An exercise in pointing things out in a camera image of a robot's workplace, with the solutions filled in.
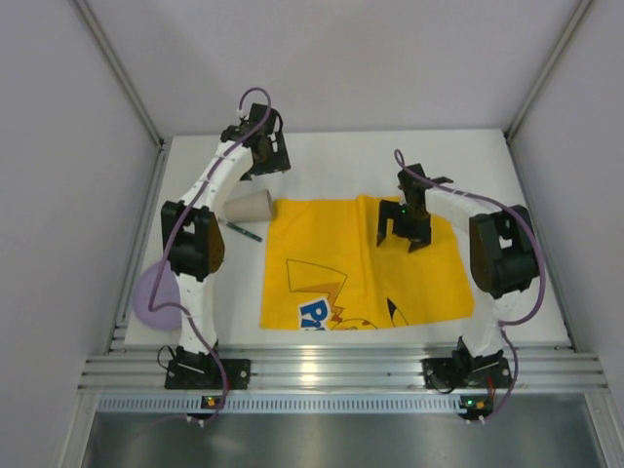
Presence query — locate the beige paper cup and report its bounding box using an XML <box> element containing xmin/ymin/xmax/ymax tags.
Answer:
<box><xmin>223</xmin><ymin>189</ymin><xmax>276</xmax><ymax>223</ymax></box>

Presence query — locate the green handled metal spoon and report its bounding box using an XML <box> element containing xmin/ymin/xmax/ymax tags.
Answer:
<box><xmin>224</xmin><ymin>221</ymin><xmax>263</xmax><ymax>243</ymax></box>

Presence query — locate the yellow Pikachu placemat cloth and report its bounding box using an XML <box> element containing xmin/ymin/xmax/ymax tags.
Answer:
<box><xmin>259</xmin><ymin>195</ymin><xmax>475</xmax><ymax>332</ymax></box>

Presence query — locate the purple plastic plate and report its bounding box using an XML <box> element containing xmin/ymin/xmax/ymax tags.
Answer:
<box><xmin>132</xmin><ymin>261</ymin><xmax>181</xmax><ymax>332</ymax></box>

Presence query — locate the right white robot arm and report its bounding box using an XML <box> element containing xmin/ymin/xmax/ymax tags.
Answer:
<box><xmin>376</xmin><ymin>164</ymin><xmax>545</xmax><ymax>374</ymax></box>

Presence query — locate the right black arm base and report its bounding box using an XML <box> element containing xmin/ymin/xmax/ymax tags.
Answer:
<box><xmin>421</xmin><ymin>349</ymin><xmax>512</xmax><ymax>394</ymax></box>

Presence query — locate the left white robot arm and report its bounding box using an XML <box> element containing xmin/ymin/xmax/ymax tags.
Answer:
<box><xmin>161</xmin><ymin>123</ymin><xmax>291</xmax><ymax>355</ymax></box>

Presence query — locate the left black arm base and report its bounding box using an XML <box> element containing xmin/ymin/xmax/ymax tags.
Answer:
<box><xmin>165</xmin><ymin>346</ymin><xmax>252</xmax><ymax>390</ymax></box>

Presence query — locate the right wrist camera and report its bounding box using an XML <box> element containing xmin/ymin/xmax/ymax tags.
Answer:
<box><xmin>398</xmin><ymin>164</ymin><xmax>453</xmax><ymax>190</ymax></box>

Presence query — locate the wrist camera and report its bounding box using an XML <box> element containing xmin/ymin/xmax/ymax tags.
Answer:
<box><xmin>398</xmin><ymin>164</ymin><xmax>453</xmax><ymax>190</ymax></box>
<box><xmin>239</xmin><ymin>102</ymin><xmax>267</xmax><ymax>127</ymax></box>

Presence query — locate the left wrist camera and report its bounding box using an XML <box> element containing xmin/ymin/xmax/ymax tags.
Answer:
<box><xmin>239</xmin><ymin>102</ymin><xmax>267</xmax><ymax>127</ymax></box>

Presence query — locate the aluminium mounting rail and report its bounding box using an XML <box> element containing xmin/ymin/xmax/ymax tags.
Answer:
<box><xmin>78</xmin><ymin>313</ymin><xmax>607</xmax><ymax>393</ymax></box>

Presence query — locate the perforated cable duct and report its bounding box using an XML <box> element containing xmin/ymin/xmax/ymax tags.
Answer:
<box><xmin>97</xmin><ymin>393</ymin><xmax>488</xmax><ymax>415</ymax></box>

